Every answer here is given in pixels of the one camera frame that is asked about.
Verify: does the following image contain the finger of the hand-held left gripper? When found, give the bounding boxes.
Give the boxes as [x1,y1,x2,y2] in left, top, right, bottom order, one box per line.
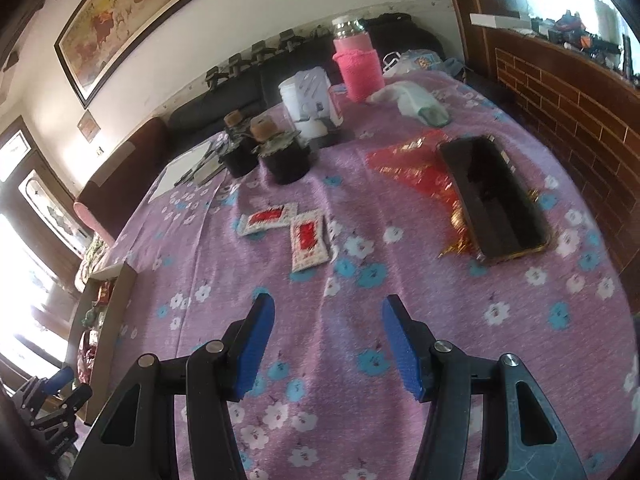
[30,383,94,428]
[12,366,76,413]

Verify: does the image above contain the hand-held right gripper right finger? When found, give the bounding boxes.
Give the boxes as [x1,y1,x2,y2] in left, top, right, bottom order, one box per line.
[381,294,588,480]

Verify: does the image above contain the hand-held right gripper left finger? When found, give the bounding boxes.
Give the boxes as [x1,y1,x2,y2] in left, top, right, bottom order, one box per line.
[67,292,277,480]

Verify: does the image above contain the cardboard box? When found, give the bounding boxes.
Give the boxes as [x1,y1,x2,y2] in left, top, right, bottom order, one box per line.
[62,262,138,426]

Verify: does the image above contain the white red snack packet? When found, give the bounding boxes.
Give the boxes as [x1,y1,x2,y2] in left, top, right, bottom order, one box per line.
[235,201,299,237]
[289,212,335,273]

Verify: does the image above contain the pile of snack packets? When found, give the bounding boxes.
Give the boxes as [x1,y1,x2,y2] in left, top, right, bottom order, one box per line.
[75,280,115,383]

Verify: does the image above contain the purple floral tablecloth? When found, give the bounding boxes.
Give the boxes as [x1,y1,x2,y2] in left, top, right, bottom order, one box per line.
[67,67,640,480]

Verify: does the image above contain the pink cushion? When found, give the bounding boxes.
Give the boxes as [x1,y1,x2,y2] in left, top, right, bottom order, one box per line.
[74,201,115,245]

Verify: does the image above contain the red foil bag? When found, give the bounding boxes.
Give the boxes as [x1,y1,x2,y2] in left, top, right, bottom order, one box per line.
[365,129,538,260]

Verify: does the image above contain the black rectangular tray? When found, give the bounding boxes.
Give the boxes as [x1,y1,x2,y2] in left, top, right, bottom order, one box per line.
[437,134,551,266]

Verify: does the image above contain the tan notebook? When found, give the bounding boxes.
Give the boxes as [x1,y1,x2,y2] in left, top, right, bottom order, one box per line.
[192,157,226,186]

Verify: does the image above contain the wooden glass door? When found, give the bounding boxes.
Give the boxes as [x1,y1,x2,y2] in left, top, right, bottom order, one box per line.
[0,115,96,261]

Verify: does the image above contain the black jar with cork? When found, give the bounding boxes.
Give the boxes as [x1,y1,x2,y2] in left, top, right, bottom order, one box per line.
[249,119,318,185]
[217,112,261,178]

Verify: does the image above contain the white paper sheet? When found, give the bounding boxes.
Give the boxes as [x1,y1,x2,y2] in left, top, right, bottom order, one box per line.
[149,139,213,203]

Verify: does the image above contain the black pen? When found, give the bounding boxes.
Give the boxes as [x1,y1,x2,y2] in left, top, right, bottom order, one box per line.
[174,142,226,183]

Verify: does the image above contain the dark sofa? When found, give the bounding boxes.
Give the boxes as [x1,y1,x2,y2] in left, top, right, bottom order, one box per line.
[75,12,443,226]

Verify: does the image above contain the white cup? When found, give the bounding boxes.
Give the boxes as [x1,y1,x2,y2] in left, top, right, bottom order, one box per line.
[277,69,345,148]

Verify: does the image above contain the white cloth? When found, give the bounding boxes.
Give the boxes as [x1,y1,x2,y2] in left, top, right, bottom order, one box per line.
[366,82,452,128]

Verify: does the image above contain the pink sleeved thermos bottle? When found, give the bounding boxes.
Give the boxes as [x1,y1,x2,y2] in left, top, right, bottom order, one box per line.
[331,16,386,102]

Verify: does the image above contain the pile of dark tools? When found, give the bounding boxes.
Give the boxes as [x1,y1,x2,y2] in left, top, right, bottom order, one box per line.
[530,7,640,78]

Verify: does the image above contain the small wall picture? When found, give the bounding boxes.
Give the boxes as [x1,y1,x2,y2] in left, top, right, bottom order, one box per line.
[77,110,102,139]

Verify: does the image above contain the framed wall painting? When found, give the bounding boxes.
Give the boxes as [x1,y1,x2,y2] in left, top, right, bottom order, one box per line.
[54,0,247,108]

